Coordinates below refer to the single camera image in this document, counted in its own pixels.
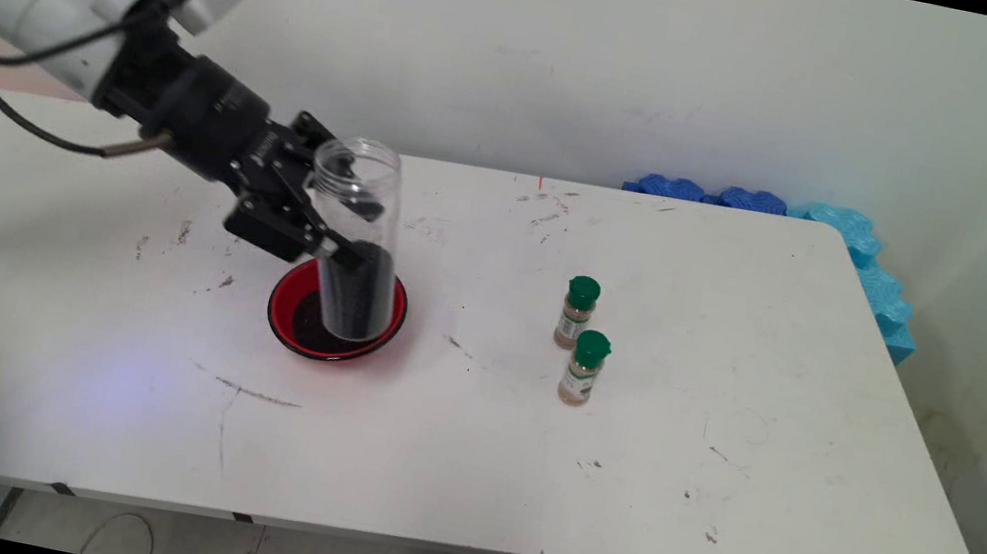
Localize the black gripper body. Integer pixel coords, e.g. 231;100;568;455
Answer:
71;11;361;268

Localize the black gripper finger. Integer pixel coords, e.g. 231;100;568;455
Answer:
278;110;399;225
219;190;373;278

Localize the clear plastic jar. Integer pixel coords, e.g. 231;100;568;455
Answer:
282;129;424;350

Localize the black seeds heap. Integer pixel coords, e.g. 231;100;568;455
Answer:
287;288;380;364
306;234;405;348

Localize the red bowl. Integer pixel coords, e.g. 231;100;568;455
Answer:
259;251;414;376

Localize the beige board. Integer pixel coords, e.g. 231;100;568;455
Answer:
0;7;104;145

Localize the green cap spice bottle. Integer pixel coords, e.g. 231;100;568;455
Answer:
556;326;615;412
551;272;604;355

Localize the light blue foam mat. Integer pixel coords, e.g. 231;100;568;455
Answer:
766;198;938;370

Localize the black cable with metal plug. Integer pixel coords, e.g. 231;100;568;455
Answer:
0;23;190;172

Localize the thin grey floor cable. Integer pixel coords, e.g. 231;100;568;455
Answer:
79;504;161;554

